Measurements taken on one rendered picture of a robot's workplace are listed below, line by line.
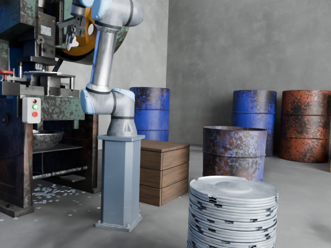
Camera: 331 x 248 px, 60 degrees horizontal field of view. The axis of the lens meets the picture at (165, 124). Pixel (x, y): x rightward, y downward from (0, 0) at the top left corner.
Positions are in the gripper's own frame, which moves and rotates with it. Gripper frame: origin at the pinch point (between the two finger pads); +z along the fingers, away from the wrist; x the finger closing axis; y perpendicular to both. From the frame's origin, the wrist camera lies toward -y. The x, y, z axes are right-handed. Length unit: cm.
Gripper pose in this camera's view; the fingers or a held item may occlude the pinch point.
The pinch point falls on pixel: (67, 47)
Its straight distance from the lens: 182.0
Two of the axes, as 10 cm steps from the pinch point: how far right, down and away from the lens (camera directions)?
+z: -3.0, 8.9, 3.5
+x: -5.8, -4.6, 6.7
